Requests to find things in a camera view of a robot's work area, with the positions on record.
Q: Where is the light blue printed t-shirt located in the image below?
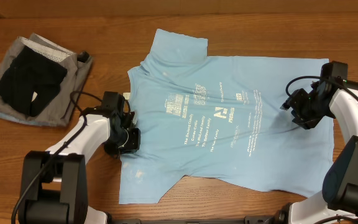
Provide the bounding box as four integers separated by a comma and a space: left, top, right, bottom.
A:
119, 29, 334, 204

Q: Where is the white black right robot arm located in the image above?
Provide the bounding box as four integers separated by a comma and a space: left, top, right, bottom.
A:
270, 61, 358, 223

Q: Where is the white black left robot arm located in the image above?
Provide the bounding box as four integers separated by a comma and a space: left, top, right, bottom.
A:
11, 91, 140, 224

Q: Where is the grey folded garment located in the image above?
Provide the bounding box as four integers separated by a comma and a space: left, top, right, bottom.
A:
0, 34, 93, 126

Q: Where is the dark folded garment in pile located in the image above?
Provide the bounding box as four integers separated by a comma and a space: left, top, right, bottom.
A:
0, 46, 67, 117

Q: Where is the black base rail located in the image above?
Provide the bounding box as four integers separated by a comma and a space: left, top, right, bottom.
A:
107, 212, 289, 224

